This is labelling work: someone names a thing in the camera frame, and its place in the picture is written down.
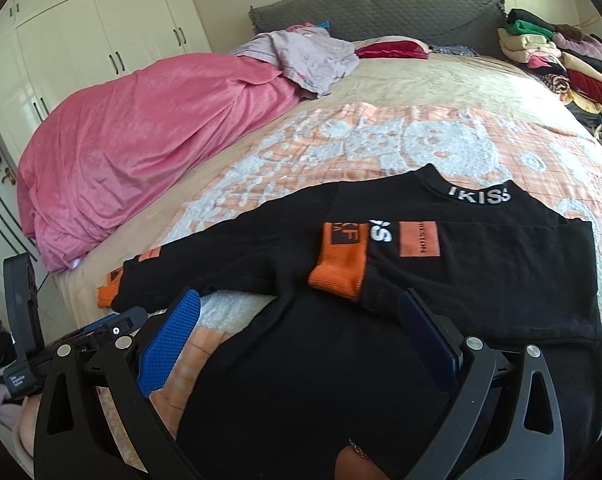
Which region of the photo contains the beige bed sheet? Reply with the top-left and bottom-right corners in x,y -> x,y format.
56,35 -> 599,341

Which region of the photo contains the white wardrobe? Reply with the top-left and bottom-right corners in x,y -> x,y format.
0,0 -> 214,161

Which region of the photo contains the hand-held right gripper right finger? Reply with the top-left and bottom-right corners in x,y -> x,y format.
397,287 -> 568,480

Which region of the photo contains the black sweater with orange patches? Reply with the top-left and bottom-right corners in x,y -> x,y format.
97,162 -> 602,480

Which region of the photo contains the pile of folded clothes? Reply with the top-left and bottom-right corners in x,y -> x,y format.
497,8 -> 602,133

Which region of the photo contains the orange and white fleecy blanket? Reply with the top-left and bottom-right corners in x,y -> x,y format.
146,102 -> 602,411

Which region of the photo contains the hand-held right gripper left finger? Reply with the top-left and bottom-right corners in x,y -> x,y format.
33,286 -> 204,480

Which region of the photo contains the red folded garment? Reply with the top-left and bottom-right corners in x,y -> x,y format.
355,40 -> 430,60

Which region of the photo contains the grey quilted headboard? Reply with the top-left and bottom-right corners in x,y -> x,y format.
248,0 -> 506,58

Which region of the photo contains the dark patterned pillow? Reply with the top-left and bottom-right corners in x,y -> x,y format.
428,44 -> 480,58

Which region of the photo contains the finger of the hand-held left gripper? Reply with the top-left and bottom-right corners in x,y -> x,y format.
78,307 -> 150,344

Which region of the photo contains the pink duvet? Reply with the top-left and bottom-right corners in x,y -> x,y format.
17,52 -> 304,275

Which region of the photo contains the lilac crumpled garment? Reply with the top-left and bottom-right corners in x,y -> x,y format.
228,22 -> 360,98

